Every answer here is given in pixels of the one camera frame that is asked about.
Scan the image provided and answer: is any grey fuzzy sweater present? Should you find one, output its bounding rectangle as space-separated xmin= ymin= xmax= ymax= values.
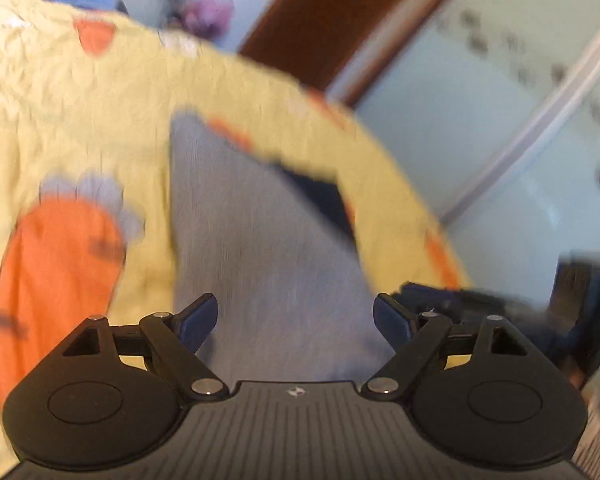
xmin=170 ymin=112 xmax=392 ymax=385

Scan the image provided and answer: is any purple plastic bag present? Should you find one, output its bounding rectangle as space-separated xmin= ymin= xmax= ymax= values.
xmin=178 ymin=0 xmax=235 ymax=40

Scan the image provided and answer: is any frosted glass sliding wardrobe door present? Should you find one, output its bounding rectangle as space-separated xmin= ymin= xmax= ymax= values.
xmin=355 ymin=0 xmax=600 ymax=304

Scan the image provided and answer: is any yellow carrot print quilt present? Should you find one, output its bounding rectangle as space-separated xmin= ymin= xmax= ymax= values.
xmin=0 ymin=0 xmax=469 ymax=477

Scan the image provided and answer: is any brown wooden door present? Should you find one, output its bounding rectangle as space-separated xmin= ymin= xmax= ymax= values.
xmin=239 ymin=0 xmax=446 ymax=107

